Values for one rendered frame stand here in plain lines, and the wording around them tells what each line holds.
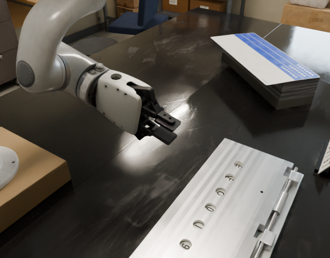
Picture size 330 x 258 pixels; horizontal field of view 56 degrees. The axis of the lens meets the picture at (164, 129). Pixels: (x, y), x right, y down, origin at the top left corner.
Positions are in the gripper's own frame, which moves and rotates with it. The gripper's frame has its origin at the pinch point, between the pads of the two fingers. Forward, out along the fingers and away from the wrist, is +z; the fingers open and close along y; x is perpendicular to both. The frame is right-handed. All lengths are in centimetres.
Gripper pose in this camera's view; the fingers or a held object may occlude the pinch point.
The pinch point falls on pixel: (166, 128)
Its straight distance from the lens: 57.3
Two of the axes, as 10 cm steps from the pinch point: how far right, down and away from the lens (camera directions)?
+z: 8.2, 5.0, -2.9
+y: -1.9, 7.0, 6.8
